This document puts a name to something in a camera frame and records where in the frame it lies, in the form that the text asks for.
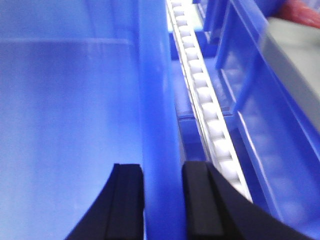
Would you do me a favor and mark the grey roller conveyor track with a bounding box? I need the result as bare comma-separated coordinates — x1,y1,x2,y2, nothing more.
166,0,253,201

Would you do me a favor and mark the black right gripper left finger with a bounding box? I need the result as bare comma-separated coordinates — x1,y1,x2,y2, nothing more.
66,163,145,240

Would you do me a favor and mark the large blue plastic bin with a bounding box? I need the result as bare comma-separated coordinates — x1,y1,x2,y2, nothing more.
0,0,186,240

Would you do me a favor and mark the blue ribbed bin right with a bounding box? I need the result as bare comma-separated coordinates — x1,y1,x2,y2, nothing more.
201,0,320,239

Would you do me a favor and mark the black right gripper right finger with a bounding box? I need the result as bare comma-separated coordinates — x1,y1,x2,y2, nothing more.
182,161,308,240

